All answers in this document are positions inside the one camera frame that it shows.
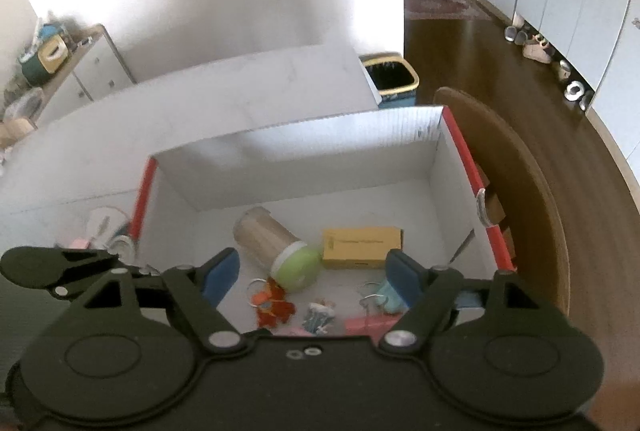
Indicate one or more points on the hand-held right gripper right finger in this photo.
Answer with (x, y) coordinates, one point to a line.
(402, 278)

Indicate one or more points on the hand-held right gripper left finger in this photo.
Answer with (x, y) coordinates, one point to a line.
(220, 278)

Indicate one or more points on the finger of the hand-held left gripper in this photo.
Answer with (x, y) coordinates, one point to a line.
(50, 263)

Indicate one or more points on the pink heart-shaped container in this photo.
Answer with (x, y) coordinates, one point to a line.
(79, 243)

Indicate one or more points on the small yellow box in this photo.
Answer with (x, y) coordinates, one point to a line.
(360, 246)

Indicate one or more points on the toothpick jar with green lid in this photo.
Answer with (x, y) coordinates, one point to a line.
(270, 241)

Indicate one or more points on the white teal correction tape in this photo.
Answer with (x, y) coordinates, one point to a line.
(102, 221)

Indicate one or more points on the small white blue charm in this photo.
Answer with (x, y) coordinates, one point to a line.
(320, 316)

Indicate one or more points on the red cardboard box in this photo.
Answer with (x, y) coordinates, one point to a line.
(300, 151)

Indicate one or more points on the wooden chair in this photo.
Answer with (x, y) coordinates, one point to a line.
(520, 191)

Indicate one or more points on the clear plastic container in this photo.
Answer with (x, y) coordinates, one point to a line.
(22, 106)

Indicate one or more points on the yellow rimmed trash bin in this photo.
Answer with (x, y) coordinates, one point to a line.
(400, 98)

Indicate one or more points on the white wooden sideboard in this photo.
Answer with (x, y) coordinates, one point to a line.
(95, 61)

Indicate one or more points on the yellow tissue box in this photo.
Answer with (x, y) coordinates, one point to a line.
(51, 50)

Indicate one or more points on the white shoe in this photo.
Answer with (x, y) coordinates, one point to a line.
(564, 70)
(575, 91)

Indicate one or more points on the pink white sneaker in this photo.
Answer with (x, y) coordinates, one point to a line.
(537, 51)

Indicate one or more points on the gray slipper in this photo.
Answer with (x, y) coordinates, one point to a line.
(523, 37)
(511, 35)

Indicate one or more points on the reddish doorway rug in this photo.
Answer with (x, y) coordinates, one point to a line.
(440, 6)

